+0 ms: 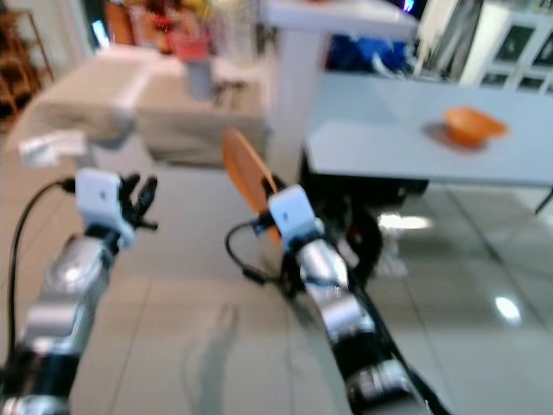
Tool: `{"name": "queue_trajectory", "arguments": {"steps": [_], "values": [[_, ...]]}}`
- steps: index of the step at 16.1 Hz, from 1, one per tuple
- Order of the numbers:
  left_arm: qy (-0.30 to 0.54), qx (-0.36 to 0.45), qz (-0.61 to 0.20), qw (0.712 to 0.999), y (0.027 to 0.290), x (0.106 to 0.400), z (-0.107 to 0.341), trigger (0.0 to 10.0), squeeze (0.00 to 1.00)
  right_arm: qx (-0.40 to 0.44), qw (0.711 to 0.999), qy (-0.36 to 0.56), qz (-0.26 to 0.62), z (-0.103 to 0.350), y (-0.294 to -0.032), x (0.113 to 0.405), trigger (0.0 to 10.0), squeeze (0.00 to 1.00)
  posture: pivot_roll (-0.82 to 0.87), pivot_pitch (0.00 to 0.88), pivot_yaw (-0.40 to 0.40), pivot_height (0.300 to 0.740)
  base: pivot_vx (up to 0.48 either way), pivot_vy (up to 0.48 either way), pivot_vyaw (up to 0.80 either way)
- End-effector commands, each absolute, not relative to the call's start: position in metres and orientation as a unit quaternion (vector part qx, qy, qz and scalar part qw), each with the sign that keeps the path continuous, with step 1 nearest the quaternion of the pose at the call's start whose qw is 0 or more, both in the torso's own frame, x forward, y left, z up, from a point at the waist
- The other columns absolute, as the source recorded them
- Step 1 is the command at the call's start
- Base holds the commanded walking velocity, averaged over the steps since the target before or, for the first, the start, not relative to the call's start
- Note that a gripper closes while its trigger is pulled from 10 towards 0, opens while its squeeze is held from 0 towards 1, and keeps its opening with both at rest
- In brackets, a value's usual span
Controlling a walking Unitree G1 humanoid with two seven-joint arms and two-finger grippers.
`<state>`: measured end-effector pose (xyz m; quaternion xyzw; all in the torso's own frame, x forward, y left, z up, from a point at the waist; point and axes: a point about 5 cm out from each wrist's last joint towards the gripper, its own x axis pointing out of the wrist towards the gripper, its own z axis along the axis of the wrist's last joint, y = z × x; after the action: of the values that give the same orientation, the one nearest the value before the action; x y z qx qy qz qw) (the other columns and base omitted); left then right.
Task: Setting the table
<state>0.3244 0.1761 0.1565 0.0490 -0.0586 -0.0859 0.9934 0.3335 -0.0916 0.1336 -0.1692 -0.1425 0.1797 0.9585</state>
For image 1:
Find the white pillar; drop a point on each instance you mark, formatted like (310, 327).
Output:
(298, 78)

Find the white glass-front cabinet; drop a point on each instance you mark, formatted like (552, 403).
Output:
(510, 43)

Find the wooden slatted rack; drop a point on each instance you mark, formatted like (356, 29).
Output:
(19, 78)

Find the red plastic bowl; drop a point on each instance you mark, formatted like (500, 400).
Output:
(188, 47)

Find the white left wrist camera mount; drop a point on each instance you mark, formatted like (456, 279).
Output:
(104, 203)

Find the grey metal pot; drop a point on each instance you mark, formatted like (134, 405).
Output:
(201, 79)

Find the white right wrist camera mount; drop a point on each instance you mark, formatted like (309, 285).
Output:
(295, 216)

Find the orange bowl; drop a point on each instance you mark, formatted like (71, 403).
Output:
(473, 125)

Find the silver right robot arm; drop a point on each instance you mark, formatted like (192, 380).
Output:
(354, 320)

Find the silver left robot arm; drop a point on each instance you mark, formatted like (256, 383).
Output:
(65, 303)

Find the grey table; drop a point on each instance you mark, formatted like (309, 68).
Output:
(389, 147)

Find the orange round plate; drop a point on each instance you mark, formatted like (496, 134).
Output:
(246, 177)

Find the white paper napkin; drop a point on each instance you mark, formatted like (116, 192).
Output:
(52, 147)

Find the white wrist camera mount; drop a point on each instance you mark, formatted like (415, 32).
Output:
(104, 203)
(295, 216)

